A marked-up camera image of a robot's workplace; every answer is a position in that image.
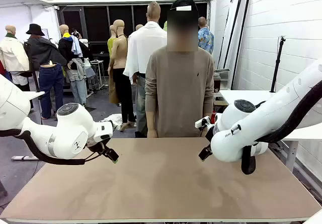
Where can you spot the black tripod stand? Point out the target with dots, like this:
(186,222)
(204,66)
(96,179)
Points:
(277,65)

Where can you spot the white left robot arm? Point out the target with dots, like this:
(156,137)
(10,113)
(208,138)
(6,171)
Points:
(70,133)

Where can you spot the white stool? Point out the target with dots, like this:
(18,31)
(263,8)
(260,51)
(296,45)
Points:
(96,62)

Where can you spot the black framed white panel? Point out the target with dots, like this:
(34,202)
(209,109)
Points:
(240,45)
(230,37)

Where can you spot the white cloth on floor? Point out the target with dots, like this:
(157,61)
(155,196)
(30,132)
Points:
(113,119)

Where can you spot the mannequin with yellow collar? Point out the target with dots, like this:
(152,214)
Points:
(66,47)

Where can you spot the mannequin with black hat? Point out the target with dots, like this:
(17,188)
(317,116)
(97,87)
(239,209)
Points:
(42,50)

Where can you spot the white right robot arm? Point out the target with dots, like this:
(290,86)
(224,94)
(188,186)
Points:
(251,123)

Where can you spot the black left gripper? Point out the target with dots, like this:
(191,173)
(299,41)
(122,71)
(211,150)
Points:
(96,146)

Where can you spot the blue jeans half mannequin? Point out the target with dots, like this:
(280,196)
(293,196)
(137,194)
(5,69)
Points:
(50,83)

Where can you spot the bare beige mannequin head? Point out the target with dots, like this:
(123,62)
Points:
(139,27)

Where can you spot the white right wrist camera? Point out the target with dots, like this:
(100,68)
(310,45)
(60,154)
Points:
(202,122)

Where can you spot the person's right forearm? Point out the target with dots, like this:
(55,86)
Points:
(151,123)

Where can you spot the black cap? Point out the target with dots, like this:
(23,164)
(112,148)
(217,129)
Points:
(183,3)

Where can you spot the mannequin in blue floral shirt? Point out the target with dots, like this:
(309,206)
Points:
(206,40)

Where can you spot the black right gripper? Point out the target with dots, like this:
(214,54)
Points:
(210,133)

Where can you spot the red bin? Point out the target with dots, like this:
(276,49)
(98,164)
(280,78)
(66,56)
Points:
(214,117)

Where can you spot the person in beige sweater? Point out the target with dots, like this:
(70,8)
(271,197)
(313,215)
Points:
(176,95)

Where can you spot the black framed window front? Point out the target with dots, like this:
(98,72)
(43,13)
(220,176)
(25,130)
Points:
(95,22)

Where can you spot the mannequin in yellow top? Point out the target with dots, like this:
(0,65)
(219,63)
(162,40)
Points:
(110,44)

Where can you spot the mannequin in cream jacket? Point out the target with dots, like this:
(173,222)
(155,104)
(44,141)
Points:
(12,55)

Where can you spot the mannequin in white shirt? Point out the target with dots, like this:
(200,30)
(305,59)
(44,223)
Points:
(141,47)

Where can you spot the bare mannequin in black trousers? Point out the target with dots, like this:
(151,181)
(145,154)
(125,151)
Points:
(120,53)

